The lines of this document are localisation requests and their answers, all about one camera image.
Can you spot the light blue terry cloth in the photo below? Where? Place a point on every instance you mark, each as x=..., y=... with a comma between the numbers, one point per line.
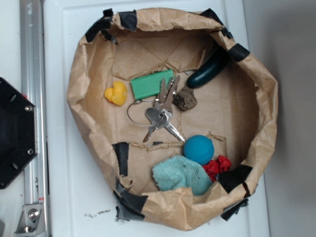
x=180, y=172

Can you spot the red crumpled cloth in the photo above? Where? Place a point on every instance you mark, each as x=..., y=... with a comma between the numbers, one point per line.
x=215, y=167

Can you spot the bunch of silver keys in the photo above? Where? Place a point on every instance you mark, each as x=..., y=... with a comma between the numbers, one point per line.
x=161, y=113

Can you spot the brown paper bag bin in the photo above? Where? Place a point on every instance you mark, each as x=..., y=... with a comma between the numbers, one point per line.
x=237, y=110

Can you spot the brown rough stone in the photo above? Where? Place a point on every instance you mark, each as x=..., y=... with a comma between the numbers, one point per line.
x=185, y=99

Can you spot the green rectangular block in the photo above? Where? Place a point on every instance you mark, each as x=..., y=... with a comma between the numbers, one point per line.
x=149, y=85

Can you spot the yellow rubber duck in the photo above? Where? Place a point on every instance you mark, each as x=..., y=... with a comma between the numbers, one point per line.
x=116, y=94

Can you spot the blue rubber ball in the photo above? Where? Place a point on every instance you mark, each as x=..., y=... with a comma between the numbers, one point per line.
x=199, y=149

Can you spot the dark green cucumber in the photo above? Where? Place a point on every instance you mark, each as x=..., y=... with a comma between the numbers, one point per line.
x=211, y=68

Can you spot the white plastic tray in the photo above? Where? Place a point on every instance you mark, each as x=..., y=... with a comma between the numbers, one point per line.
x=81, y=202

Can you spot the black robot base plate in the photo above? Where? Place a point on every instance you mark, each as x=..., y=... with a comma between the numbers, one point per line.
x=17, y=133

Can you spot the aluminium profile rail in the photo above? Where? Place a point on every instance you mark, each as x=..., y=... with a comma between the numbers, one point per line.
x=35, y=217

